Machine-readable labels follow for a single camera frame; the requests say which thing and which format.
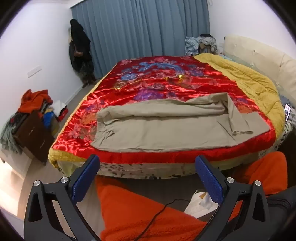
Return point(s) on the white paper bag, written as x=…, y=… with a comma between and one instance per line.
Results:
x=196, y=208

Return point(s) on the cream padded headboard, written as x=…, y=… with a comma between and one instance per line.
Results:
x=254, y=55

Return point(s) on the red floral quilt yellow backing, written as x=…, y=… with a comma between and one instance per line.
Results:
x=150, y=81

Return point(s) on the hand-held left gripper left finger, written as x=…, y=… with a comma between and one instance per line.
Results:
x=84, y=179

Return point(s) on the black padded cloth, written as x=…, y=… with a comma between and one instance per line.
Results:
x=278, y=206

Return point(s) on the black hanging coat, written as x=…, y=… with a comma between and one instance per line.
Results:
x=79, y=41

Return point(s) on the blue-grey curtain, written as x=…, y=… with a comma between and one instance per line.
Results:
x=138, y=30

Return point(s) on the orange fleece garment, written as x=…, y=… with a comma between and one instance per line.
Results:
x=129, y=215

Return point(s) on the patterned bed sheet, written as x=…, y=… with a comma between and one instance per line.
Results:
x=143, y=171

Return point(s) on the orange clothes heap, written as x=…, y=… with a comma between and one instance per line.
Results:
x=34, y=99

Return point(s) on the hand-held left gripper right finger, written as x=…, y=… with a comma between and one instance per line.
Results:
x=209, y=182

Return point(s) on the red box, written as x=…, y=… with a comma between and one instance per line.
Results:
x=63, y=114

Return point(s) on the white wall switch plate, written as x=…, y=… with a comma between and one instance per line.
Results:
x=34, y=71

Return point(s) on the grey patterned clothes heap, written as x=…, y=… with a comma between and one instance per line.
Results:
x=9, y=134

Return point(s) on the smartphone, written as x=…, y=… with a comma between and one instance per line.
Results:
x=287, y=112

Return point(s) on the brown wooden cabinet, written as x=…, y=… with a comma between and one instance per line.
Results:
x=30, y=136

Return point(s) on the dark clothes pile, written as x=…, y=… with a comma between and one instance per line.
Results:
x=208, y=44

